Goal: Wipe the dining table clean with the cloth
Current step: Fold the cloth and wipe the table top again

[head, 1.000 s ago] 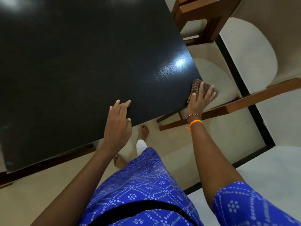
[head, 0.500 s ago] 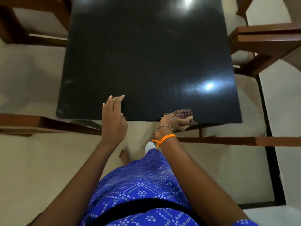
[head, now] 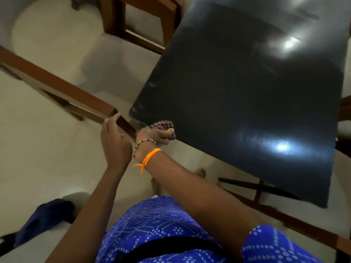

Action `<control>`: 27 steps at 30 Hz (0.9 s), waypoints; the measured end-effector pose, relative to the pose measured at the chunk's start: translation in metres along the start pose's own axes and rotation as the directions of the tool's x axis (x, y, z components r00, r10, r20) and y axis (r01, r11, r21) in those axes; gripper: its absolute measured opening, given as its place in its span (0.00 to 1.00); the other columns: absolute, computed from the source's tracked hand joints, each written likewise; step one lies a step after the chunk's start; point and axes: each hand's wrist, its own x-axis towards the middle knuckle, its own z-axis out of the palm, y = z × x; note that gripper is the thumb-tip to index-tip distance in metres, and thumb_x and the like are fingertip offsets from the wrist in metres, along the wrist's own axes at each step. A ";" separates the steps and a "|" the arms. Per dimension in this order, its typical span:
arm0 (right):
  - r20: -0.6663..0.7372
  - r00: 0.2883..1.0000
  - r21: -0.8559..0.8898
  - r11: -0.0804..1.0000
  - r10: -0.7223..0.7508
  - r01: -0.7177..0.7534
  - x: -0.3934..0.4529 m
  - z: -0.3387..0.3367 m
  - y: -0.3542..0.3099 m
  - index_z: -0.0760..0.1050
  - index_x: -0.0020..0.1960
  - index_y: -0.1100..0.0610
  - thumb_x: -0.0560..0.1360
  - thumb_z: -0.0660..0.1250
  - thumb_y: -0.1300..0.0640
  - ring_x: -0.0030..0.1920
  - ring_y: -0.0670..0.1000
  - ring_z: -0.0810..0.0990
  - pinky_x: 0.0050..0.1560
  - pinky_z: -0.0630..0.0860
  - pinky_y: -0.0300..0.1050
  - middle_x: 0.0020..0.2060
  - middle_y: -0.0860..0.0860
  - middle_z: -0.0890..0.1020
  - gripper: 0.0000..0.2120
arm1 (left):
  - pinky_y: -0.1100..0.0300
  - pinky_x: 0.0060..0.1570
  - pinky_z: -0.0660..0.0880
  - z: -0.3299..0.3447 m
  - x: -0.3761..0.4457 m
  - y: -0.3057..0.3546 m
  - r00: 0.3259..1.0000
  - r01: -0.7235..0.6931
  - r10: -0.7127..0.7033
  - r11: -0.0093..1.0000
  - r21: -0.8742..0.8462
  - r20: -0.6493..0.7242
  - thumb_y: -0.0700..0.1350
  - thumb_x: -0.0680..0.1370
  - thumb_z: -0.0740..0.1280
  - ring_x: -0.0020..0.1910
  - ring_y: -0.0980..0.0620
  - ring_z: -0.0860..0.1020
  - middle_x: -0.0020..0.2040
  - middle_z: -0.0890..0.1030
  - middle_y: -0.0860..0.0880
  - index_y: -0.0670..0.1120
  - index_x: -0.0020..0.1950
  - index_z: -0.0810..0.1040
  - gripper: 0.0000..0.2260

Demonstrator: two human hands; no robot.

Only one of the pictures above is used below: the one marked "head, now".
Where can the orange wristband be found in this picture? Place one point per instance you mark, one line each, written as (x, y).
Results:
(152, 154)

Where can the black table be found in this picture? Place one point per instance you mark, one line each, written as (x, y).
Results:
(233, 93)

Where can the person's foot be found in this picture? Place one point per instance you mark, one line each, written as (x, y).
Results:
(155, 186)
(201, 172)

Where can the checkered cleaning cloth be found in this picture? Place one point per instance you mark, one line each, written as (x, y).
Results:
(164, 125)

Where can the person's right foot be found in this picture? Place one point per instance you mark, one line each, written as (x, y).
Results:
(201, 172)

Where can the person's right hand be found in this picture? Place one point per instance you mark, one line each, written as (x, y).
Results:
(149, 135)

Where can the blue patterned dress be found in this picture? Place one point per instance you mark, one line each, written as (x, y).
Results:
(153, 224)

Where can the dark blue bag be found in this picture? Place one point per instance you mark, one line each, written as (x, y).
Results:
(44, 219)

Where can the beige wooden armchair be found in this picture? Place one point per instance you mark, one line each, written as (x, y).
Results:
(54, 83)
(310, 228)
(142, 19)

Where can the person's right forearm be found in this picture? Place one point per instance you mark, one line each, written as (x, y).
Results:
(197, 194)

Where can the person's left hand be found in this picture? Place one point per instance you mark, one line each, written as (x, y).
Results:
(116, 147)

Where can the person's left forearm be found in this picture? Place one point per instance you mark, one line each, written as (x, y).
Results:
(87, 221)

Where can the person's left foot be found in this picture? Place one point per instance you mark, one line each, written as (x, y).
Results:
(155, 186)

